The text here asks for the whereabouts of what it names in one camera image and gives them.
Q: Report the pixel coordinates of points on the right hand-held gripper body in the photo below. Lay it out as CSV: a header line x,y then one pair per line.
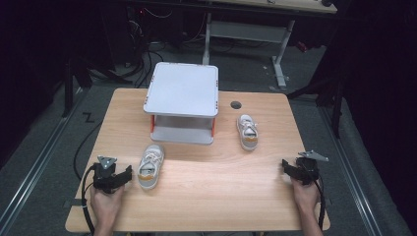
x,y
308,170

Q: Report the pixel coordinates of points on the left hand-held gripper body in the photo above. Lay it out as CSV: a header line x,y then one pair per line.
x,y
104,178

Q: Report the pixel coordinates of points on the white sneaker with yellow heel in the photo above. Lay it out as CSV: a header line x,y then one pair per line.
x,y
248,137
148,175

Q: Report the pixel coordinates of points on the white shoe rack orange posts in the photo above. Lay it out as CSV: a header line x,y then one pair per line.
x,y
182,90

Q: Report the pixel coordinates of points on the person's right hand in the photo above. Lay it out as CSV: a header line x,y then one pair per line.
x,y
305,196

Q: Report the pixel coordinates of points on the black metal stand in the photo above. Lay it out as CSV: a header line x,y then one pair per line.
x,y
67,88
336,111

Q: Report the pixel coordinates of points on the wooden desk with white legs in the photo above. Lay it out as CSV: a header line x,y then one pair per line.
x,y
249,31

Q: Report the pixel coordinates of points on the metal floor rail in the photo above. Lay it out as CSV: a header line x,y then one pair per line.
x,y
37,164
354,182

